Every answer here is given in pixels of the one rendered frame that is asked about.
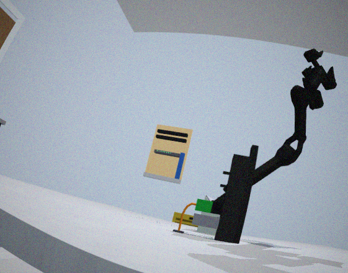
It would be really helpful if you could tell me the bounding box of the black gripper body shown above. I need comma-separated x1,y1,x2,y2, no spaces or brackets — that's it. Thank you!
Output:
303,48,337,90

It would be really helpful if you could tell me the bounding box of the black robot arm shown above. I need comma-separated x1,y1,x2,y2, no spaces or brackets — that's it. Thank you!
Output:
252,66,324,185

